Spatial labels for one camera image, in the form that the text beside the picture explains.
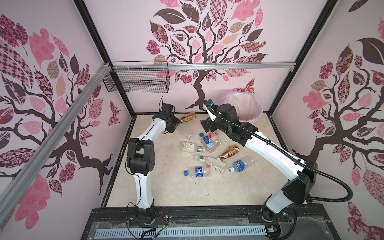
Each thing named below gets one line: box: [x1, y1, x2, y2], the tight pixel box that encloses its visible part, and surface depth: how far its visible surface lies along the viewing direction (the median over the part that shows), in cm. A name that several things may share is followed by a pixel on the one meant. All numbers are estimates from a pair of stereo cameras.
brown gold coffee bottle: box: [216, 144, 240, 162], surface depth 94 cm
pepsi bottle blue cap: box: [184, 166, 211, 178], surface depth 87 cm
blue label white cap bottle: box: [229, 155, 258, 173], surface depth 87 cm
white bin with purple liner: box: [218, 90, 263, 125], surface depth 96 cm
